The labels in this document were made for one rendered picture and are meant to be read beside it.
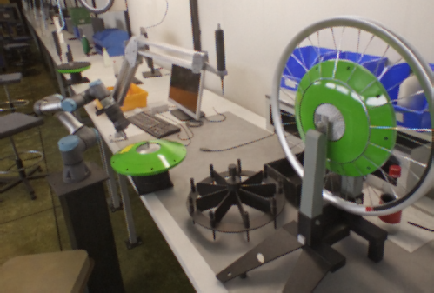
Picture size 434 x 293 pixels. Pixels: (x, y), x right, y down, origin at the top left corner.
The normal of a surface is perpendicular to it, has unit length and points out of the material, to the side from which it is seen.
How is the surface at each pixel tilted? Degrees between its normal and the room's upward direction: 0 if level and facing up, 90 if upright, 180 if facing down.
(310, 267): 18
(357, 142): 94
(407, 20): 90
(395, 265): 0
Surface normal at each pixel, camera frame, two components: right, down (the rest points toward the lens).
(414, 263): -0.06, -0.92
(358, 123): -0.73, 0.25
